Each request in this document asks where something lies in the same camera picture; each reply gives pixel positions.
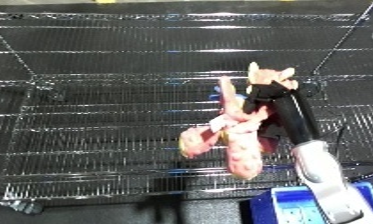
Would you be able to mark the pink plush horse toy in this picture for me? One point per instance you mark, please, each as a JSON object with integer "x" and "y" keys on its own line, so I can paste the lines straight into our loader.
{"x": 241, "y": 133}

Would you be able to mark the pale right robot forearm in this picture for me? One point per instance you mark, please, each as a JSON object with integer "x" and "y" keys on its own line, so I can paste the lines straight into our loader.
{"x": 324, "y": 180}

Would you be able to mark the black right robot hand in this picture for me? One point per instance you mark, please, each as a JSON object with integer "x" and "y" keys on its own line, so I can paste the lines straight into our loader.
{"x": 283, "y": 110}

